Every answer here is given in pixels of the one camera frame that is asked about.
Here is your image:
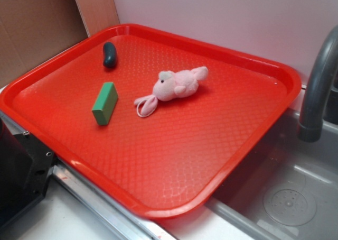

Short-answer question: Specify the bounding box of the dark green plastic pickle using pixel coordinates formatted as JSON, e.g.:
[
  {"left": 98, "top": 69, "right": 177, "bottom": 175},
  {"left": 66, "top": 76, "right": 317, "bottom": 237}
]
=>
[{"left": 103, "top": 42, "right": 117, "bottom": 68}]

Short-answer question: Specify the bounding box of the red plastic tray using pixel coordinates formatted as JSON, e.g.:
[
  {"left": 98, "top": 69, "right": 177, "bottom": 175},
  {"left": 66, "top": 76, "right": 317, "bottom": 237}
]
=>
[{"left": 1, "top": 24, "right": 301, "bottom": 219}]

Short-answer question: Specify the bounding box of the pink plush bunny toy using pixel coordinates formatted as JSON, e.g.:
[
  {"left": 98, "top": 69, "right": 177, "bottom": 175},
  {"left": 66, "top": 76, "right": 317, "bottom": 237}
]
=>
[{"left": 134, "top": 66, "right": 209, "bottom": 118}]

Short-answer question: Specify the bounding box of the green rectangular block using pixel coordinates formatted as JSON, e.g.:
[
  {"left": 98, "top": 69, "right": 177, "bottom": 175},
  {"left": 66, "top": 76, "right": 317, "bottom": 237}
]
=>
[{"left": 91, "top": 82, "right": 118, "bottom": 126}]

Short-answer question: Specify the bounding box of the grey plastic sink basin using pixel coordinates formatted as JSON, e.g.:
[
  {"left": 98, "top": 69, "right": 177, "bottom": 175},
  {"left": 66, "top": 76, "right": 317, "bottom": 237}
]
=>
[{"left": 207, "top": 110, "right": 337, "bottom": 239}]

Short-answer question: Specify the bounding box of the grey toy faucet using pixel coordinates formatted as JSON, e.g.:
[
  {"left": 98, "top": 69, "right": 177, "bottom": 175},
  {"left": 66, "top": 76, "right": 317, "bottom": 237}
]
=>
[{"left": 297, "top": 26, "right": 337, "bottom": 142}]

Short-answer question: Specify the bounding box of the brown cardboard panel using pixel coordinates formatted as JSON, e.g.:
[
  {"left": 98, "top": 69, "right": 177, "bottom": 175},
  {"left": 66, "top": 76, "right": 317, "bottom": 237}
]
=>
[{"left": 1, "top": 0, "right": 119, "bottom": 87}]

